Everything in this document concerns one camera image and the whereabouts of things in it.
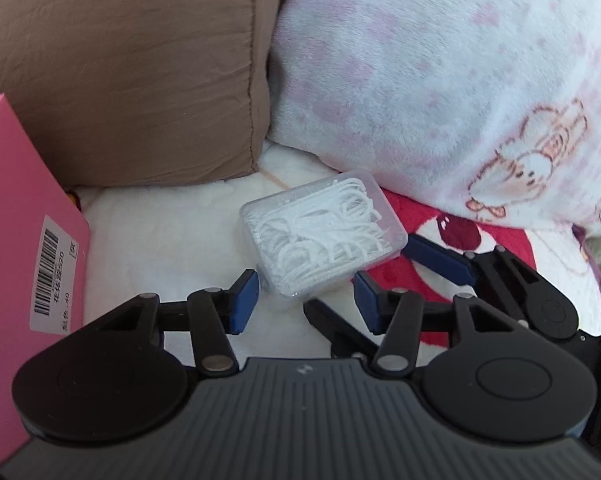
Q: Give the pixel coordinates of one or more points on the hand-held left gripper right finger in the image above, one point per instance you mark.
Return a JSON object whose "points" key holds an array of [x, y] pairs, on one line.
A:
{"points": [[368, 305]]}

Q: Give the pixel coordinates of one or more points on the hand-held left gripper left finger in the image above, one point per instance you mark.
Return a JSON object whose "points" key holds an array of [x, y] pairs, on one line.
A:
{"points": [[244, 302]]}

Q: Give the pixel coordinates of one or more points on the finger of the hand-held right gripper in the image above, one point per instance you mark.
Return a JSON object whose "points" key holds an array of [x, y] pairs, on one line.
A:
{"points": [[438, 260], [335, 330]]}

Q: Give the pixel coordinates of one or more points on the clear floss pick box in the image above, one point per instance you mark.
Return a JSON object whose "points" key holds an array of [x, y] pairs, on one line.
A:
{"points": [[325, 230]]}

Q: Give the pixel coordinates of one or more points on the pink cardboard box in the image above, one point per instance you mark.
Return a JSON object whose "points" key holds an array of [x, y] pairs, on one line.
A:
{"points": [[10, 210]]}

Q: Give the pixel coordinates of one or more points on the bear and strawberry printed blanket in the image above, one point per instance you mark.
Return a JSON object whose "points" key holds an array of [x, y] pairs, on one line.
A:
{"points": [[155, 240]]}

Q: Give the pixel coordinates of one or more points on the pink checked cartoon pillow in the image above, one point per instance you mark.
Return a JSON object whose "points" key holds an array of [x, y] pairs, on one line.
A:
{"points": [[430, 60]]}

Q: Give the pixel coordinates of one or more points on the brown embroidered pillow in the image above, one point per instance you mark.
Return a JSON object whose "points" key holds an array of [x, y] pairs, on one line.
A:
{"points": [[130, 60]]}

